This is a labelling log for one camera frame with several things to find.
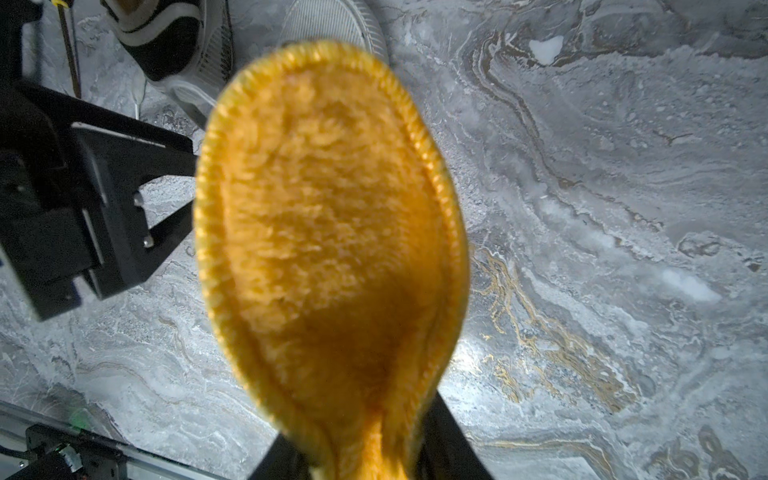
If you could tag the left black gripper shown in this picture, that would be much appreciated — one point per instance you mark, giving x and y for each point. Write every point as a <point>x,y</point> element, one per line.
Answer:
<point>52,144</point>

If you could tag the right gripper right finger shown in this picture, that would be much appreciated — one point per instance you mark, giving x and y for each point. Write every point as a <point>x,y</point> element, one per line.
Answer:
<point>446,453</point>

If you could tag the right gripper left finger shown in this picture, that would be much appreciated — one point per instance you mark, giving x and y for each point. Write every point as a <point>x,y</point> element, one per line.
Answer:
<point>283,461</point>

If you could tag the black white sneaker with laces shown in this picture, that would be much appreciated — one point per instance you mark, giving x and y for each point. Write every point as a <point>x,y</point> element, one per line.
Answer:
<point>185,48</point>

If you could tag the orange insole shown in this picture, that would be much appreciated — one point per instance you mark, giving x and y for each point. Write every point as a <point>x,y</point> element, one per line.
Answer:
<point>332,255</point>

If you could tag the black yellow screwdriver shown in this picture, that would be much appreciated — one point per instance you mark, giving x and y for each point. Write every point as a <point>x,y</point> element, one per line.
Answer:
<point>62,6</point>

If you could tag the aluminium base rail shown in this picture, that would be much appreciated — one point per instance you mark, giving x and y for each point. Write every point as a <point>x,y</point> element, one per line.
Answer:
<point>37,447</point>

